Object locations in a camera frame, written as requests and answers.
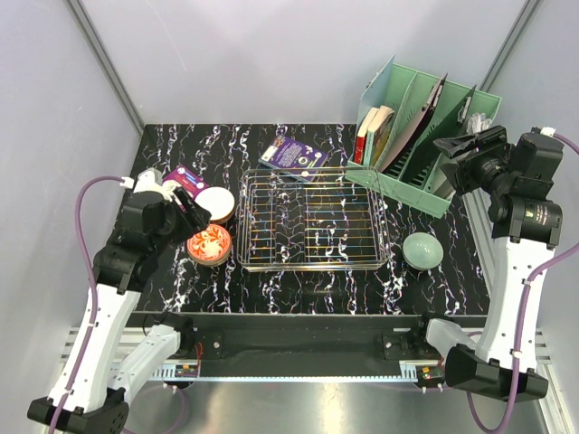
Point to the orange bowl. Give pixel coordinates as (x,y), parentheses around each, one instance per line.
(217,200)

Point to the aluminium frame rail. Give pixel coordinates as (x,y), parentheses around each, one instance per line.
(271,349)

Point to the purple rabbit picture book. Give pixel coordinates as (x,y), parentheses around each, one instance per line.
(185,178)

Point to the pink clipboard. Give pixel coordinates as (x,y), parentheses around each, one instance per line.
(419,105)

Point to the wire dish rack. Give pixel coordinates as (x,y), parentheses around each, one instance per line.
(333,220)

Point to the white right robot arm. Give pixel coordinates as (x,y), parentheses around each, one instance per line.
(526,229)

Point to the red spine book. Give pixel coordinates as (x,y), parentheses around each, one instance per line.
(359,148)

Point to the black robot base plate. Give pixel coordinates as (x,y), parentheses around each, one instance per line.
(303,347)

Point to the cream paperback book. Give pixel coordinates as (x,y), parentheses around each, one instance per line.
(377,125)

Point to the dark purple paperback book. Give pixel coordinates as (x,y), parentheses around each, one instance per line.
(293,158)

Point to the pale green upturned bowl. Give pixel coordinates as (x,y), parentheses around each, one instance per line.
(422,251)

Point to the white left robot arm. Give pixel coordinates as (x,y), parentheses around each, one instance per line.
(92,395)

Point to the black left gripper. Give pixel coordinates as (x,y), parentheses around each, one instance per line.
(196,217)

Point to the dark green clipboard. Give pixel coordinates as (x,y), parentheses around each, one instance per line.
(426,153)

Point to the red white floral bowl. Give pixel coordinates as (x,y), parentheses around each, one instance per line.
(214,242)

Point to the mint green file organizer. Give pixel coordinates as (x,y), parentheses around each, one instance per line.
(400,114)

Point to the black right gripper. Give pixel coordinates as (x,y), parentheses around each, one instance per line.
(491,141)

